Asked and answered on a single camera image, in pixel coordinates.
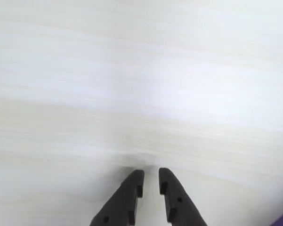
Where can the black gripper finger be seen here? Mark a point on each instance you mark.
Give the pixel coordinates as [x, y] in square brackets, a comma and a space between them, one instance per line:
[124, 202]
[179, 204]

